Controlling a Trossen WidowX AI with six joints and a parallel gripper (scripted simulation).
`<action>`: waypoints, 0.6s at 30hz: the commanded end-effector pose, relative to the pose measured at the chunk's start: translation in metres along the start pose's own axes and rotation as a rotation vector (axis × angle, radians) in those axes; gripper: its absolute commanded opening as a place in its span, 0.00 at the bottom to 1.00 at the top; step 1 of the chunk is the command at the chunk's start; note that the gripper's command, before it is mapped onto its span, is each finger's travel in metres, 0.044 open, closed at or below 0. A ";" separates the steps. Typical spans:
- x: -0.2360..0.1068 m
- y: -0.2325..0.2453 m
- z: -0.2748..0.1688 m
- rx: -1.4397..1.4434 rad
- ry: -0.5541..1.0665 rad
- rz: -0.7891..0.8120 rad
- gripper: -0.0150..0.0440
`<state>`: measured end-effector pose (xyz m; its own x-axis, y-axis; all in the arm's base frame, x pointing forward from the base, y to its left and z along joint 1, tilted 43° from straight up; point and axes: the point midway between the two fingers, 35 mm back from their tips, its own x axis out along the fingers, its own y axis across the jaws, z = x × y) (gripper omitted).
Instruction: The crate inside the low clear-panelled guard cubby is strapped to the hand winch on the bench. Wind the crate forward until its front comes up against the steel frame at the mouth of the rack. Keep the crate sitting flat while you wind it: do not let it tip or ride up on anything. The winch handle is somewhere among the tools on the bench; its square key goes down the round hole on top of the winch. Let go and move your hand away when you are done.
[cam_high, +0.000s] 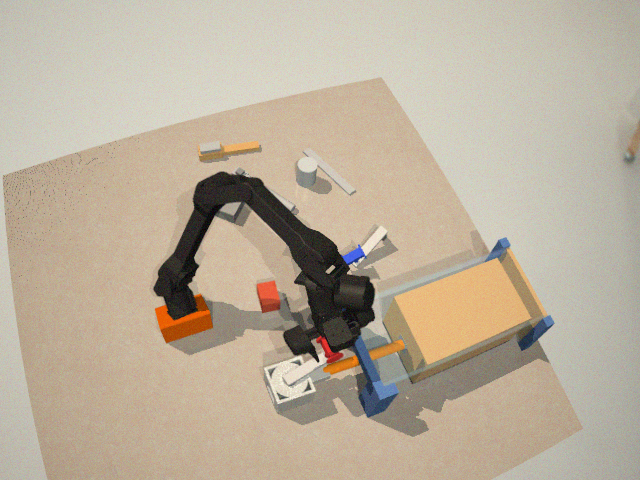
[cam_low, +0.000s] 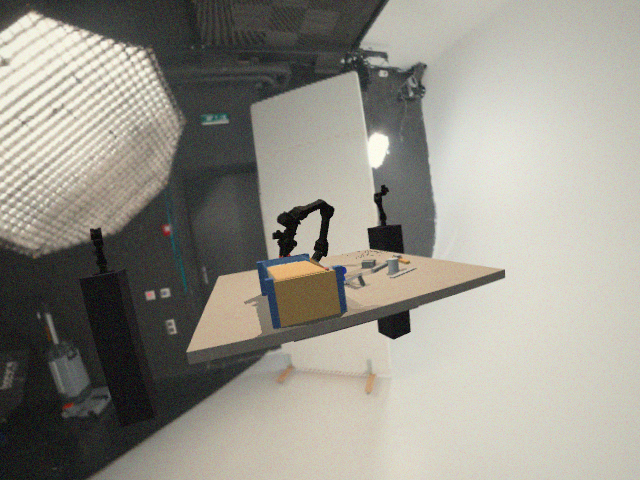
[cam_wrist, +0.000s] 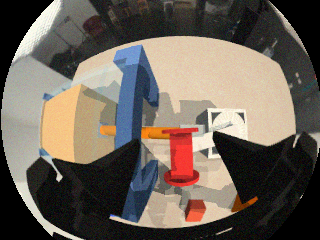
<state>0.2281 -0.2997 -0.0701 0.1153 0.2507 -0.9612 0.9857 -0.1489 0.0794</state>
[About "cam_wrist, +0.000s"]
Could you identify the clear-panelled rack with blue frame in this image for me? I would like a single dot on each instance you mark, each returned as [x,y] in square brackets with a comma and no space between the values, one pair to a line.
[78,120]

